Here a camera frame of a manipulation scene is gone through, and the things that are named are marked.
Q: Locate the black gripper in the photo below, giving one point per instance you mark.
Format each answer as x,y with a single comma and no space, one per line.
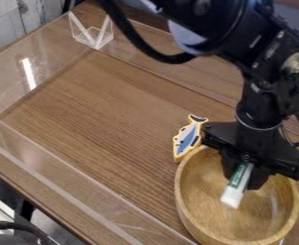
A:
253,140

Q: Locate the green white marker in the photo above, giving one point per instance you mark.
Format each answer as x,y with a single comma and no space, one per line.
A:
237,186

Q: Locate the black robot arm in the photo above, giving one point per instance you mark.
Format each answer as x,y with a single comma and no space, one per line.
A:
241,31

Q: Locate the brown wooden bowl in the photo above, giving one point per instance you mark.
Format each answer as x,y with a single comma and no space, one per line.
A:
260,222

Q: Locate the yellow blue fish toy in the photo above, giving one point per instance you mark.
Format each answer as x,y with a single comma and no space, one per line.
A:
187,140

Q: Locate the clear acrylic front wall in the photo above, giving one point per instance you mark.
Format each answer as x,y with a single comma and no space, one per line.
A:
96,213

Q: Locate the clear acrylic corner bracket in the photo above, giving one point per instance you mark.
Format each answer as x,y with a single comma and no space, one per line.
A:
92,37

